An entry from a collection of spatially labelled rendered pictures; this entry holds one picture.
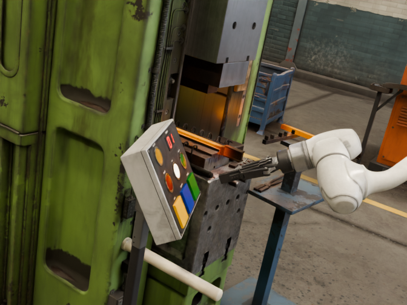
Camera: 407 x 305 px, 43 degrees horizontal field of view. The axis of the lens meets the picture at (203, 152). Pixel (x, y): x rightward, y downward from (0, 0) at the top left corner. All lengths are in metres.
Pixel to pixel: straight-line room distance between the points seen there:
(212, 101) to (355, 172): 1.07
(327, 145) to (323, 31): 8.44
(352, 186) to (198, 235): 0.85
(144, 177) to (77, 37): 0.80
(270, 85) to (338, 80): 4.15
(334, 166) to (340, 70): 8.41
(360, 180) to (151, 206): 0.58
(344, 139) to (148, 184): 0.59
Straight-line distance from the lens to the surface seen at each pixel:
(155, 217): 1.46
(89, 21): 2.00
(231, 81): 2.01
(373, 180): 1.51
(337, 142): 1.56
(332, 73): 9.92
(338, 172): 1.47
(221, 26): 1.87
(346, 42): 9.82
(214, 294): 1.86
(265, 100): 5.89
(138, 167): 1.41
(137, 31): 1.76
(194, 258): 2.16
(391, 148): 5.60
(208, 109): 2.41
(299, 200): 2.52
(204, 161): 2.03
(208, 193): 2.02
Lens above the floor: 1.69
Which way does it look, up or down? 20 degrees down
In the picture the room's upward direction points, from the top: 11 degrees clockwise
